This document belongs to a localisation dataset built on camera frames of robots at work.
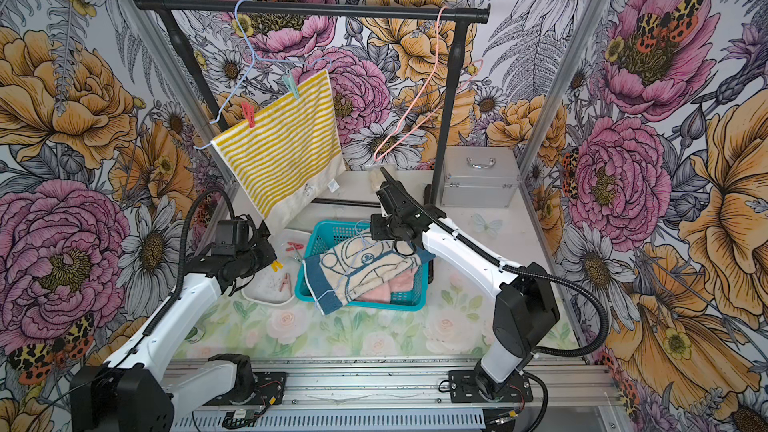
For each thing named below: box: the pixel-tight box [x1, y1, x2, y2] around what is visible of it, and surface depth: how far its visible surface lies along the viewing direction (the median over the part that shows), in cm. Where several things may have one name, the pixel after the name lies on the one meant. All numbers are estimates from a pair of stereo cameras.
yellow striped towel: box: [210, 69, 346, 231], surface depth 80 cm
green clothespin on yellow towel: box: [283, 69, 300, 100], surface depth 74 cm
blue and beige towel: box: [303, 233, 436, 315], surface depth 86 cm
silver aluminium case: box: [440, 146, 520, 208], surface depth 107 cm
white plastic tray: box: [241, 228, 312, 306], surface depth 94 cm
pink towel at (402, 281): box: [355, 266, 418, 304], surface depth 87 cm
